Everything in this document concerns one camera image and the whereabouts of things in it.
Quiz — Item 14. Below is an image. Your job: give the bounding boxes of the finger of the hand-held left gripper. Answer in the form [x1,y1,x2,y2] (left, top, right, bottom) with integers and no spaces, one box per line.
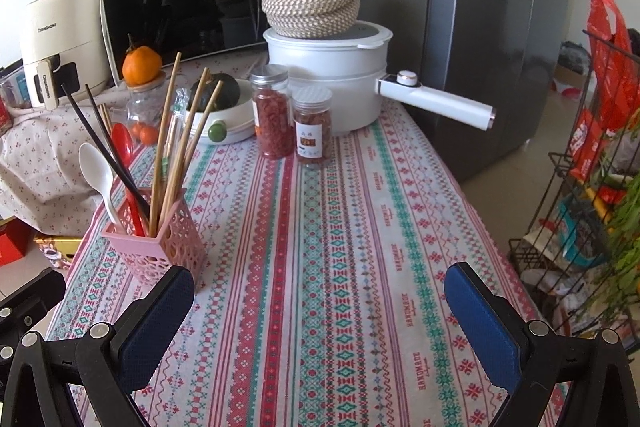
[0,267,67,360]

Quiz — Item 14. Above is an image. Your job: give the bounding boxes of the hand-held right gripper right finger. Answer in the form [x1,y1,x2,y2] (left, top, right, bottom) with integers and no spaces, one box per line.
[444,262,640,427]

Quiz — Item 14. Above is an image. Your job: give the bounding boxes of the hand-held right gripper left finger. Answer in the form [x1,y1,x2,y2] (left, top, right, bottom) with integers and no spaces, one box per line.
[0,264,196,427]

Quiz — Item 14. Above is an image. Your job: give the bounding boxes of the pink plastic utensil basket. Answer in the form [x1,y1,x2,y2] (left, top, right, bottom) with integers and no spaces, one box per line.
[101,188,207,288]

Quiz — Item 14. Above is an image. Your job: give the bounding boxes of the white plastic spoon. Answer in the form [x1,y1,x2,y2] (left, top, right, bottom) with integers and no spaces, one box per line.
[79,142,121,224]

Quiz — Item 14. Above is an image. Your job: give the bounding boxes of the black chopstick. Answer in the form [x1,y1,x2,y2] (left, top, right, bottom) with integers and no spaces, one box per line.
[85,84,146,208]
[62,84,151,233]

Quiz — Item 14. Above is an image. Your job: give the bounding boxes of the red plastic spoon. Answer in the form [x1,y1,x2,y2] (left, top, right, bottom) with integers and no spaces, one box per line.
[111,123,148,238]

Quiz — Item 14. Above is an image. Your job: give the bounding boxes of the bunch of wooden chopsticks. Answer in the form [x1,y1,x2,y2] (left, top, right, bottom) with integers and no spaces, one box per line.
[97,52,224,238]

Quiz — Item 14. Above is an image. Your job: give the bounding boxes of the yellow cardboard box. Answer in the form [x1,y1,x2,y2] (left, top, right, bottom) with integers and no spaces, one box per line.
[34,234,83,269]

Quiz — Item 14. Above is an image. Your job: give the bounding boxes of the red gift box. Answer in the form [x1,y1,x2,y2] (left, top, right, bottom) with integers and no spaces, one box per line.
[0,219,37,267]

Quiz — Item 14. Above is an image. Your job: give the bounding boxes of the white plastic bag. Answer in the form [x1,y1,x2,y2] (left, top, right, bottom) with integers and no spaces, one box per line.
[520,269,593,338]

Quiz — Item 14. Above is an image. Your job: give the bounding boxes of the blue snack packet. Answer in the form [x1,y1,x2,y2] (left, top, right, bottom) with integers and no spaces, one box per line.
[556,196,610,269]

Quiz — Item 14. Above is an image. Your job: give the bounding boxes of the striped patterned tablecloth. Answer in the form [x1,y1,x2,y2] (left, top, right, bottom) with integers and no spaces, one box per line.
[45,99,576,427]

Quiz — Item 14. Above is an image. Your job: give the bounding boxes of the green leafy vegetables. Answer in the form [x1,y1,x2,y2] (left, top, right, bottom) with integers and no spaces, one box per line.
[582,107,640,338]

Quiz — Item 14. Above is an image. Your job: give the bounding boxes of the clear plastic storage box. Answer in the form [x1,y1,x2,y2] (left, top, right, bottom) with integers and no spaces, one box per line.
[0,66,32,110]

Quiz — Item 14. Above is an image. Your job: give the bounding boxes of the red snack packet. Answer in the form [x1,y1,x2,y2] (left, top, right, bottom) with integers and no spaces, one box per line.
[570,107,606,182]

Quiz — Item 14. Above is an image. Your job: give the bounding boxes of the glass jar with cork lid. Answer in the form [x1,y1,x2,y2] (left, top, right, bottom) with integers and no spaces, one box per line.
[125,74,168,145]

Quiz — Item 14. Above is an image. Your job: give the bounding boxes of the white bowl with green knob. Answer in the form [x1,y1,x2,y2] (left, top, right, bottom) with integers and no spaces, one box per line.
[182,78,257,145]

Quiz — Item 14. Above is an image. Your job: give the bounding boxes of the tall jar of red berries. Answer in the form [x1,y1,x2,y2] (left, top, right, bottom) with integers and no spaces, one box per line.
[249,64,295,159]

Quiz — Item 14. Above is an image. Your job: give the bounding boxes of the dark green squash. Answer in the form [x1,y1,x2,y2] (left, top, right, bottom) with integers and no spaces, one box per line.
[187,73,242,114]

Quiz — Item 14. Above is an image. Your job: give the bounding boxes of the large orange tangerine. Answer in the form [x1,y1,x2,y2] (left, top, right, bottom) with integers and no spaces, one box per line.
[121,34,164,86]

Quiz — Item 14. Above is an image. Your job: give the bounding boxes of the small cardboard box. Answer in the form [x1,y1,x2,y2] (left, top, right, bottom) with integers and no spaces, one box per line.
[555,66,588,100]

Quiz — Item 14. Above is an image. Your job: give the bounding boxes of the short jar with red label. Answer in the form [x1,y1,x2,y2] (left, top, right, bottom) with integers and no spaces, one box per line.
[291,86,334,168]

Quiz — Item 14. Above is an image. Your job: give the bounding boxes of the cream air fryer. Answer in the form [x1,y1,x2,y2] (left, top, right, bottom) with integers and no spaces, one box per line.
[19,0,113,110]

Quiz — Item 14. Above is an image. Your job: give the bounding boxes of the dark plastic bag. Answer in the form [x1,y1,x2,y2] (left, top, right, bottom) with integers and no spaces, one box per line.
[559,41,593,70]

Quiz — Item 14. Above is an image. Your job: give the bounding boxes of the grey refrigerator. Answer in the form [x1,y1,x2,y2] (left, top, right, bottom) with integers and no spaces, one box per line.
[305,0,572,184]

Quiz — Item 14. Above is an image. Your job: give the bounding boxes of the red plastic bag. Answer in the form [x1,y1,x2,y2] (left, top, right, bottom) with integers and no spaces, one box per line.
[585,0,640,128]

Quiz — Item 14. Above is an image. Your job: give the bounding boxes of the black door microwave oven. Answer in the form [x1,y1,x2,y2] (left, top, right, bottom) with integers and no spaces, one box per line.
[99,0,308,86]

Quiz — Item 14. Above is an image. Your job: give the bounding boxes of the black wire rack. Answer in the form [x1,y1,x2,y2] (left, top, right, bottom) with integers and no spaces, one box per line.
[509,29,640,343]

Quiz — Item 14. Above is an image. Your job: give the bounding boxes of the white electric pot with handle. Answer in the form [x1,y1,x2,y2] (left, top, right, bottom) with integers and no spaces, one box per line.
[263,22,497,138]

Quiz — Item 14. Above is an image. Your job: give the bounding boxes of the woven rope basket with lid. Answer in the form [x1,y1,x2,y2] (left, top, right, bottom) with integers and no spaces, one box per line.
[261,0,361,40]

